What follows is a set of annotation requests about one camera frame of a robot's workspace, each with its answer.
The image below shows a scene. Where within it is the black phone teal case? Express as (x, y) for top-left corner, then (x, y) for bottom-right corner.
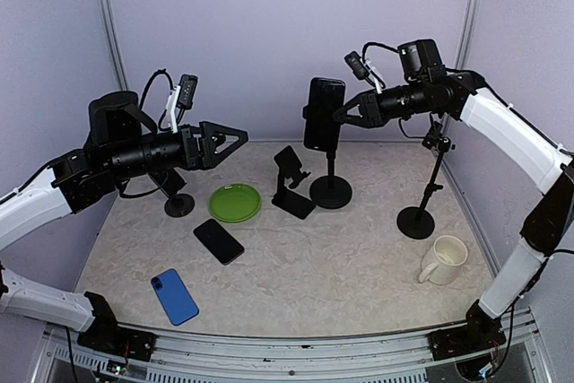
(303, 77), (345, 152)

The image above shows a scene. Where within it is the black folding phone stand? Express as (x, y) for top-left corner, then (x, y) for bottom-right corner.
(272, 145), (316, 220)

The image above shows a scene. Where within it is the black round-base clamp stand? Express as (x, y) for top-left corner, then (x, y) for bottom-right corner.
(300, 104), (353, 211)

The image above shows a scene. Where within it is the black phone purple edge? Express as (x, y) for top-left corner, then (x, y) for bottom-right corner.
(193, 219), (245, 265)

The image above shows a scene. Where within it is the black tall round-base stand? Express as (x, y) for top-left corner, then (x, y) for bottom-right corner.
(396, 120), (456, 239)

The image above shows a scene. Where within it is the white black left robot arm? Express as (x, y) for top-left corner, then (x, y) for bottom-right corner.
(1, 91), (248, 352)

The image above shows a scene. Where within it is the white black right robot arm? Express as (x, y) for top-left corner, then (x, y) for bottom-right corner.
(333, 39), (573, 351)

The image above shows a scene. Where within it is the blue phone face down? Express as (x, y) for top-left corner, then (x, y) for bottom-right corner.
(151, 268), (199, 326)

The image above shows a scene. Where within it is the green plate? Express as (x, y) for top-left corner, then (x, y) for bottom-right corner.
(208, 183), (262, 223)

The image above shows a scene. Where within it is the cream ceramic mug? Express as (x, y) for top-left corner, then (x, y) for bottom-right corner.
(418, 235), (469, 285)

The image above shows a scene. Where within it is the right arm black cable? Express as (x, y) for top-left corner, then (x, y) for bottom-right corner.
(361, 40), (449, 142)

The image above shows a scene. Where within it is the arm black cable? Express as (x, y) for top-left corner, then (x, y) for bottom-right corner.
(361, 40), (449, 142)
(138, 68), (176, 110)

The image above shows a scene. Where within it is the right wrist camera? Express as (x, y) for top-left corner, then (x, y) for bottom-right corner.
(344, 51), (387, 94)

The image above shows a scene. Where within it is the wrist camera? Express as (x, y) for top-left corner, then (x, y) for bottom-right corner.
(344, 51), (387, 94)
(159, 74), (198, 133)

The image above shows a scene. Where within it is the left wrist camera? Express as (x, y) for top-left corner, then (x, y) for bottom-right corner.
(159, 74), (198, 133)

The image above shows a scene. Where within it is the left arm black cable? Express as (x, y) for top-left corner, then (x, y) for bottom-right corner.
(138, 68), (176, 110)

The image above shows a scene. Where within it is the right aluminium frame post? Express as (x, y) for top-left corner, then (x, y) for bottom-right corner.
(455, 0), (480, 69)

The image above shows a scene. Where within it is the aluminium frame post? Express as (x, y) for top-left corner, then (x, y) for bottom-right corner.
(455, 0), (480, 69)
(97, 0), (129, 90)

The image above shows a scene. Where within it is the front aluminium rail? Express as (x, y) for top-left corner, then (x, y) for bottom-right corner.
(30, 306), (552, 383)

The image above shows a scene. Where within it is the left aluminium frame post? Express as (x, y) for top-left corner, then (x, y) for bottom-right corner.
(97, 0), (129, 90)

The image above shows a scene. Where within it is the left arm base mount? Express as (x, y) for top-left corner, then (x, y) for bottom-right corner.
(77, 292), (157, 362)

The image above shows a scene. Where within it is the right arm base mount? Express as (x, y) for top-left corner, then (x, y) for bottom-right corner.
(427, 300), (506, 361)

